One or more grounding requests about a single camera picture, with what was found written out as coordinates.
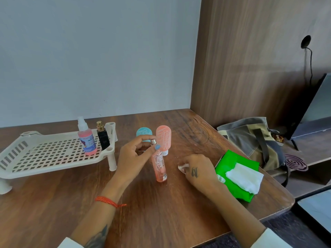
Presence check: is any person's left hand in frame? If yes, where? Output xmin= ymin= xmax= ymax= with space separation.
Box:
xmin=114 ymin=135 xmax=161 ymax=187

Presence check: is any person's right hand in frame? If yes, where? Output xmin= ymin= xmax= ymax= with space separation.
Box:
xmin=181 ymin=154 xmax=220 ymax=197

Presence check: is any clear pink slim spray bottle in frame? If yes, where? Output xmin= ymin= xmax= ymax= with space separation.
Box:
xmin=151 ymin=139 xmax=168 ymax=183

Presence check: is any person's right forearm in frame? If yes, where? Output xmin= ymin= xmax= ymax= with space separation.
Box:
xmin=204 ymin=183 xmax=267 ymax=248

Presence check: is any person's left forearm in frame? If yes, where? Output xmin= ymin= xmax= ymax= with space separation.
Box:
xmin=70 ymin=178 xmax=130 ymax=248

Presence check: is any coral squeeze tube white cap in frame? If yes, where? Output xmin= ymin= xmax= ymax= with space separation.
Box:
xmin=156 ymin=125 xmax=172 ymax=156

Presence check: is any teal round container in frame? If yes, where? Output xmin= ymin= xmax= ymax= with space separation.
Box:
xmin=136 ymin=127 xmax=153 ymax=142

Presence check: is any green wet wipes packet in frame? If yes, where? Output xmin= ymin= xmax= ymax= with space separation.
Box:
xmin=215 ymin=150 xmax=260 ymax=203

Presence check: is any black perfume bottle gold cap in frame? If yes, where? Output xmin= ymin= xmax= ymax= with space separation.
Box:
xmin=96 ymin=121 xmax=111 ymax=151

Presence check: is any white wet wipe sheet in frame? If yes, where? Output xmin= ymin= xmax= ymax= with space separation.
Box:
xmin=225 ymin=163 xmax=264 ymax=195

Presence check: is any pink spray bottle white cap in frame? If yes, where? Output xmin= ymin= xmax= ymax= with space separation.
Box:
xmin=77 ymin=116 xmax=98 ymax=156

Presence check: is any grey olive canvas bag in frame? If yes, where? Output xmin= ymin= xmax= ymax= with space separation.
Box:
xmin=217 ymin=117 xmax=290 ymax=187

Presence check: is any white perforated plastic rack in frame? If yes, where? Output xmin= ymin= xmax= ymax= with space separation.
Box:
xmin=0 ymin=122 xmax=118 ymax=195

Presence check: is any purple mosquito coil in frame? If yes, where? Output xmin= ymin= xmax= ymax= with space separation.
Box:
xmin=284 ymin=154 xmax=309 ymax=172

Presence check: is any person's white right sleeve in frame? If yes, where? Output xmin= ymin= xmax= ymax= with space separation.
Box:
xmin=250 ymin=228 xmax=293 ymax=248

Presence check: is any person's white sleeve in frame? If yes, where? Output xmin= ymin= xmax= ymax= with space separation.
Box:
xmin=57 ymin=237 xmax=84 ymax=248
xmin=250 ymin=228 xmax=293 ymax=248

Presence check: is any person's white left sleeve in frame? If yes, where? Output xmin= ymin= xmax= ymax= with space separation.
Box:
xmin=57 ymin=237 xmax=84 ymax=248

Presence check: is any brown wooden side shelf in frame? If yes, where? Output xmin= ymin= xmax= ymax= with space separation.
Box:
xmin=266 ymin=129 xmax=331 ymax=199

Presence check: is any grey flat panel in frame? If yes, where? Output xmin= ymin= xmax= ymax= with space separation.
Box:
xmin=297 ymin=190 xmax=331 ymax=234

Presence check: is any dark flat monitor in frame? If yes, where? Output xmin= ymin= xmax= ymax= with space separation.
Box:
xmin=286 ymin=73 xmax=331 ymax=152

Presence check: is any red thread bracelet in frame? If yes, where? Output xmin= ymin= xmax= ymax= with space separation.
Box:
xmin=95 ymin=196 xmax=127 ymax=208

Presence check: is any black cable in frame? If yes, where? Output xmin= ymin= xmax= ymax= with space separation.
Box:
xmin=305 ymin=47 xmax=313 ymax=87

